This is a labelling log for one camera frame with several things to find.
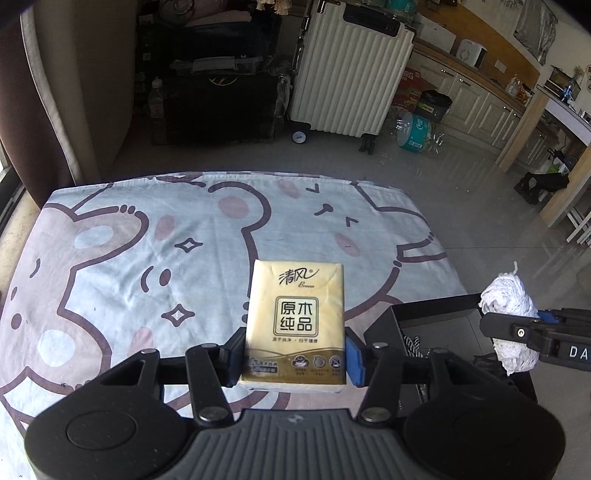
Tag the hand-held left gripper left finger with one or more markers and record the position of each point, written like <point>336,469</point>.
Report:
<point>236,357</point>

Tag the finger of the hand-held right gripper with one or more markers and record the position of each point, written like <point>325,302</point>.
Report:
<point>549,317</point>
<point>508,328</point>

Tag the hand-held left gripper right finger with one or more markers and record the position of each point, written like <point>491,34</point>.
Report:
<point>355,355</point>

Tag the white yarn bundle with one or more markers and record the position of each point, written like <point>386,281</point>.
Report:
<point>508,295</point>

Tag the black cardboard box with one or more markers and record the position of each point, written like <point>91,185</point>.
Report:
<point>443,323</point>

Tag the yellow tissue pack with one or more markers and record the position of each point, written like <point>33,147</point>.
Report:
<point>295,300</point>

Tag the black stool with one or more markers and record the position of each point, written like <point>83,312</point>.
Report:
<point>542,184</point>

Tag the wooden partition counter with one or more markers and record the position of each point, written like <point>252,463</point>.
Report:
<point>563,175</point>

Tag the cartoon printed bed sheet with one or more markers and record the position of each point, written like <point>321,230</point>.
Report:
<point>138,230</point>

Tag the large water jug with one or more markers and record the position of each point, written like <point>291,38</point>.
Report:
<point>415,131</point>

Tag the white kitchen cabinets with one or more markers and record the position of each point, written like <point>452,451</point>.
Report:
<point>480,106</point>

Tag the black trash bin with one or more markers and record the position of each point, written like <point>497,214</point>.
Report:
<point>434,106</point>

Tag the black storage case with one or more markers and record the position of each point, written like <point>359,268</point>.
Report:
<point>221,106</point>

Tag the red cardboard box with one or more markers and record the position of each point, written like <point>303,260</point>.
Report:
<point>411,87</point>

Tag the clear plastic bottle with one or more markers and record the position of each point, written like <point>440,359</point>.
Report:
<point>157,99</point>

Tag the white countertop appliance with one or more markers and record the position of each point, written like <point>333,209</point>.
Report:
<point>471,54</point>

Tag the white ribbed suitcase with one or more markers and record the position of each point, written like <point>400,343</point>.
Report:
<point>346,69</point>

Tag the grey wrapped bundle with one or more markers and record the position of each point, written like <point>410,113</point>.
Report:
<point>212,64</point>

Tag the beige curtain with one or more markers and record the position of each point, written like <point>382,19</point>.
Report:
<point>92,92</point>

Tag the brown curtain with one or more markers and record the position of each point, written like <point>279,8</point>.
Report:
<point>27,115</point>

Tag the grey plastic wall cover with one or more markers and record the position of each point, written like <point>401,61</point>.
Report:
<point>535,27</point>

